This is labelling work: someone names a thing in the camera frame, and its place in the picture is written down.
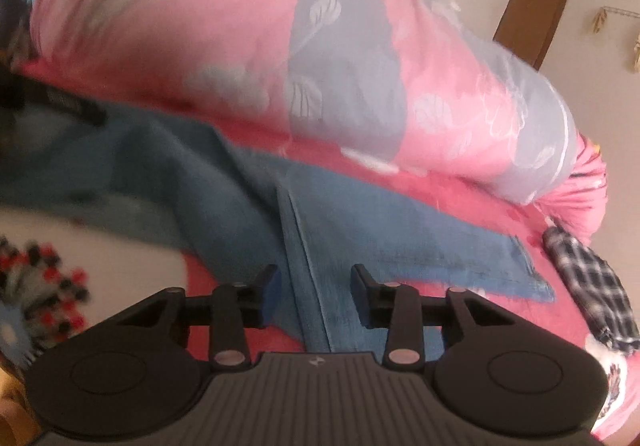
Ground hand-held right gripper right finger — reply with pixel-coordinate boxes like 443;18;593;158
350;264;502;372

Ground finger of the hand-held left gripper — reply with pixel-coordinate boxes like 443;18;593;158
19;77;107;128

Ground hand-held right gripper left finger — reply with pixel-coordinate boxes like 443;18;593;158
116;264;279;373

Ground blue denim jeans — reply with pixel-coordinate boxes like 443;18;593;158
0;102;557;355

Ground pink floral bed blanket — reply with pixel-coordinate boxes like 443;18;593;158
0;60;640;443

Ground pink grey rolled quilt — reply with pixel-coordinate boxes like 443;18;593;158
29;0;609;238

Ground black white plaid shirt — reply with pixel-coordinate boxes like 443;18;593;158
541;225;640;355

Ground brown wooden door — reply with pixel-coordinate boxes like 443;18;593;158
492;0;577;73

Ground hanging wall decoration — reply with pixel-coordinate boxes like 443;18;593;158
591;5;640;73

